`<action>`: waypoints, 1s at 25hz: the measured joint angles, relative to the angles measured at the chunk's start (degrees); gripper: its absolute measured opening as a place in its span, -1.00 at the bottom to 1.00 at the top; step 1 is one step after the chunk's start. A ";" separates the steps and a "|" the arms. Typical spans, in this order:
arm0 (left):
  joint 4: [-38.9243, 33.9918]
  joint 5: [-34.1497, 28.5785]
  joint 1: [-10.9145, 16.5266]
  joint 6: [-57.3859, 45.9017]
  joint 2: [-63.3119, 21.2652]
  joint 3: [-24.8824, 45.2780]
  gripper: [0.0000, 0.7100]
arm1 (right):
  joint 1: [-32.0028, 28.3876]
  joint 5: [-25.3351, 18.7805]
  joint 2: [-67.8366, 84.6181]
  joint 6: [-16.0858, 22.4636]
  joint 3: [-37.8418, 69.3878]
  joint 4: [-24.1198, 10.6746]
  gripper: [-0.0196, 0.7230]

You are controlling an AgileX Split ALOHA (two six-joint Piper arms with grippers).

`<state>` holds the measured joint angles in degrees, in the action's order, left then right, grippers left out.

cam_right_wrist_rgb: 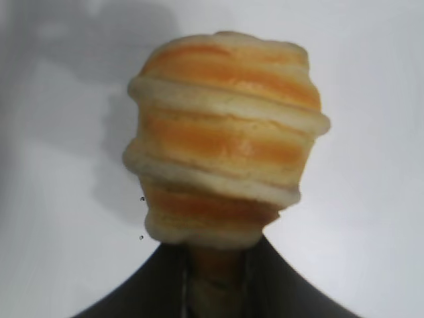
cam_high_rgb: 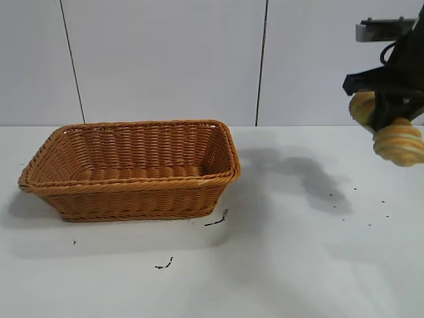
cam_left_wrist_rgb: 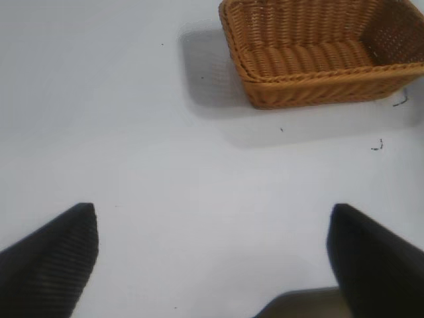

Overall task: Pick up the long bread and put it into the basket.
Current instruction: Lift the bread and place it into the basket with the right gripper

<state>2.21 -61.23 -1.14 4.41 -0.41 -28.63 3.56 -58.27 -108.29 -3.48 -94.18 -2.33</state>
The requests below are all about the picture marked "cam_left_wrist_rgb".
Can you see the brown woven wicker basket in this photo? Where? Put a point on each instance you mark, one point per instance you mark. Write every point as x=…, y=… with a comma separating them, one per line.
x=318, y=83

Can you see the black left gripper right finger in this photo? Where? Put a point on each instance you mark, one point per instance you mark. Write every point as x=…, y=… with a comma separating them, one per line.
x=374, y=265

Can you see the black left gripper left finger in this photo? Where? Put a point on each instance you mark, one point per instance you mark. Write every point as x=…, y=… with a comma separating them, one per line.
x=49, y=265

